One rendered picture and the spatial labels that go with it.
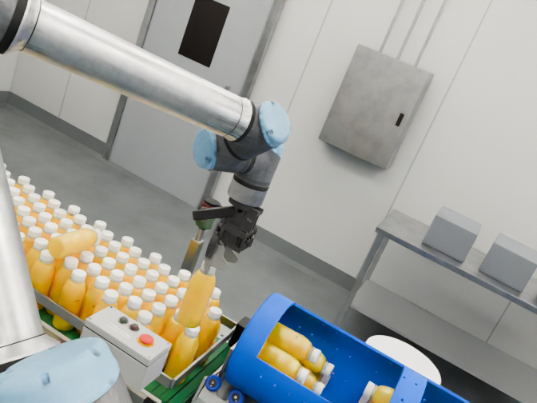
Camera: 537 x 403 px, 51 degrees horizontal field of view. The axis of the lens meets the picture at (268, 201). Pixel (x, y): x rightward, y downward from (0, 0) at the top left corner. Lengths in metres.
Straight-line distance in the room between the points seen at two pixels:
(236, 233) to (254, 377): 0.40
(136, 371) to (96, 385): 0.71
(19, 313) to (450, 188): 4.06
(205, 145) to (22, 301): 0.50
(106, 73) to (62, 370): 0.48
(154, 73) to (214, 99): 0.13
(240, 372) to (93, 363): 0.84
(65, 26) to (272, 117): 0.41
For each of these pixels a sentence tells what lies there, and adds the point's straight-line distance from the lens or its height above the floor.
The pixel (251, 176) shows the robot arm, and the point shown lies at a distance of 1.30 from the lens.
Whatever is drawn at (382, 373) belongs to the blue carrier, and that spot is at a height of 1.13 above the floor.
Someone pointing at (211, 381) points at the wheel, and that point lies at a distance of 1.64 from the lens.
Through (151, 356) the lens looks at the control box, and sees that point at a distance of 1.42.
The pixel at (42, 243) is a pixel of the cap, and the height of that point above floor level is 1.08.
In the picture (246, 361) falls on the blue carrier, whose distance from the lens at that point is 1.52.
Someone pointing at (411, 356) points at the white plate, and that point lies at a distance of 2.11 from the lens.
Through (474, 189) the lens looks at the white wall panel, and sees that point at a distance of 4.66.
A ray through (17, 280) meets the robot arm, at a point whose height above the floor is 1.44.
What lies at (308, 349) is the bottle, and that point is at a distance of 1.58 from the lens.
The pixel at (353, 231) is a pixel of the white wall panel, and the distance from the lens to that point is 4.86.
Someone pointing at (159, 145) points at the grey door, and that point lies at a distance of 5.48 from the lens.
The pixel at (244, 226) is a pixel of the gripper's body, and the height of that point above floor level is 1.45.
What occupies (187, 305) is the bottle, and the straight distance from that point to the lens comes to 1.47.
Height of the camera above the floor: 1.93
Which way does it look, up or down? 18 degrees down
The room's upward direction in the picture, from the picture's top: 22 degrees clockwise
